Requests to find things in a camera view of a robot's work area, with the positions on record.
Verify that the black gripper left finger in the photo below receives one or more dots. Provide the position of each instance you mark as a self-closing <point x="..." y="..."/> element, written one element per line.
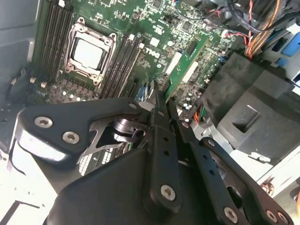
<point x="70" y="117"/>

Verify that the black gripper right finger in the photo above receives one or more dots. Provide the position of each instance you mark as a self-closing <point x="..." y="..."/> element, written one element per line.
<point x="206" y="164"/>

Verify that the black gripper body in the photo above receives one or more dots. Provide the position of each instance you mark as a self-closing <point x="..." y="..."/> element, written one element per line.
<point x="105" y="192"/>

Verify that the green RAM stick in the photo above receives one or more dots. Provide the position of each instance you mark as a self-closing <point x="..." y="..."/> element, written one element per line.
<point x="187" y="63"/>

